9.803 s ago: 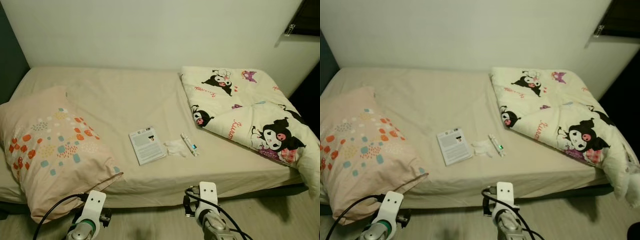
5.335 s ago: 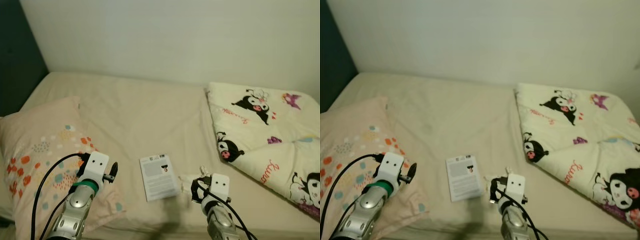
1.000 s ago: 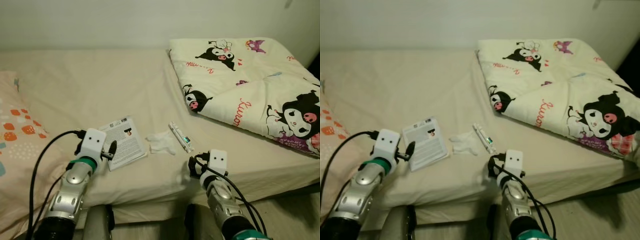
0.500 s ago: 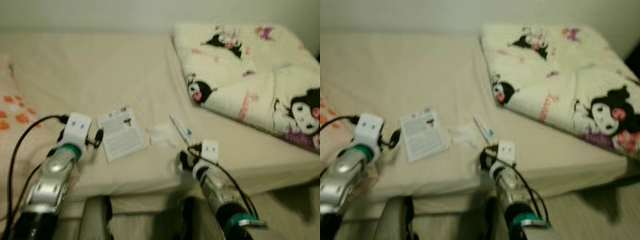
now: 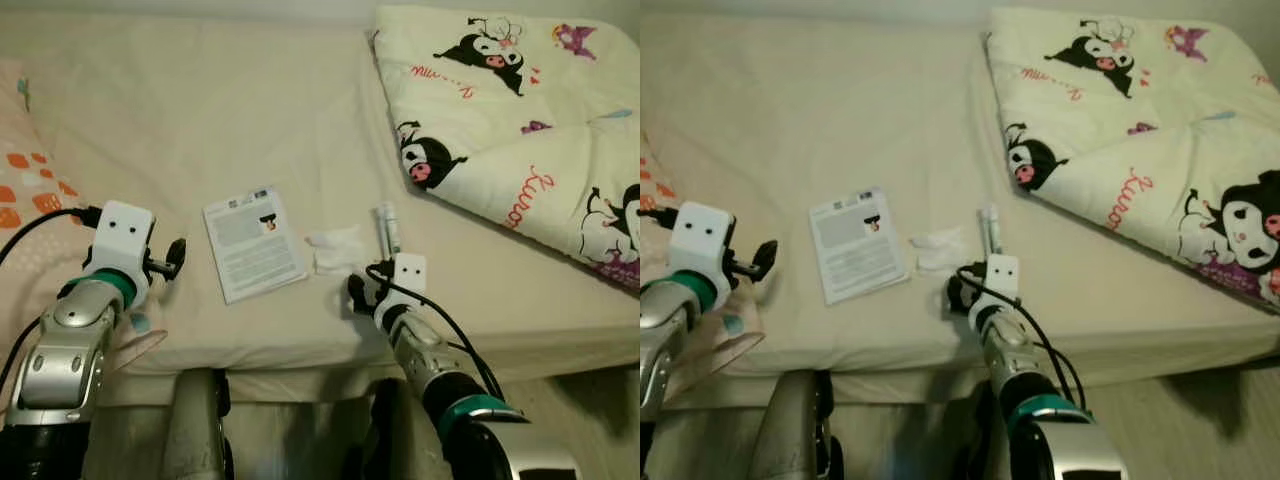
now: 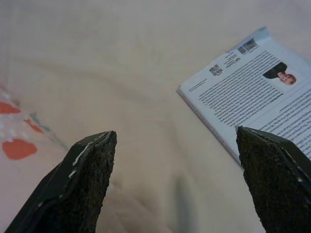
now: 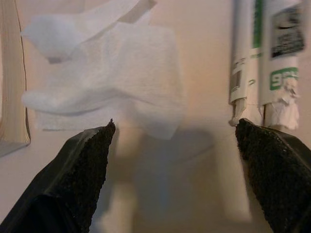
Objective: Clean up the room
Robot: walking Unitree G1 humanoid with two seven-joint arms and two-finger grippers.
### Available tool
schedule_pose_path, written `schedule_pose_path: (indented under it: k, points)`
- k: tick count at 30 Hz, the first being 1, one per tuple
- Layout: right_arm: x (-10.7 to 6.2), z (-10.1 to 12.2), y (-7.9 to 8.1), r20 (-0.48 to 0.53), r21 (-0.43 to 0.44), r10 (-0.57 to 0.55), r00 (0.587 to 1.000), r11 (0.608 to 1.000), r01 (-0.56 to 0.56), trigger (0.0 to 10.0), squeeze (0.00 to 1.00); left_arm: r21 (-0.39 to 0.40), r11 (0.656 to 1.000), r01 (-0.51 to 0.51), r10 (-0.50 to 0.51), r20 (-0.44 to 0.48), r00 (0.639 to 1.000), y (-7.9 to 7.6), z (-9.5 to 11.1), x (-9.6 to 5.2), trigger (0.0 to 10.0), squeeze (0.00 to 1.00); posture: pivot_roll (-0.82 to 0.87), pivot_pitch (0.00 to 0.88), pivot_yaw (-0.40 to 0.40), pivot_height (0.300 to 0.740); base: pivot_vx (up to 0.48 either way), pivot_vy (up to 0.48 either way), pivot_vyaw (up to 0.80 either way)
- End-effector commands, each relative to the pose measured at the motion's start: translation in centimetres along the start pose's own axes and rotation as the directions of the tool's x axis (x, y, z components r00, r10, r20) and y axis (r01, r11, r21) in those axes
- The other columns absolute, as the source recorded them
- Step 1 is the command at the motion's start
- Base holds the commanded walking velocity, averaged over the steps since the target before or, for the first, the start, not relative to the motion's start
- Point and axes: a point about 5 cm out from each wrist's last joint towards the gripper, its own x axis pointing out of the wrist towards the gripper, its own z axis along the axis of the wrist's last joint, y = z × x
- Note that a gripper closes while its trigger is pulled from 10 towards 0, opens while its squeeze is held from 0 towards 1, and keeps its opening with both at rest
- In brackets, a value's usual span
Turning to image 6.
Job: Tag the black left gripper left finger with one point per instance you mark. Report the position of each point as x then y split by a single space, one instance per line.
80 189

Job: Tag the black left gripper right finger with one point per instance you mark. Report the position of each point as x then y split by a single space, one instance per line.
272 184

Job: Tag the pink pillow with orange dots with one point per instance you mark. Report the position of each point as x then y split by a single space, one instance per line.
19 148

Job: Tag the white printed paperback book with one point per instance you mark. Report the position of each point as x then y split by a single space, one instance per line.
243 92

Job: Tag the bed with beige sheet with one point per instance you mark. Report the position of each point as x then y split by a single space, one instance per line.
121 72

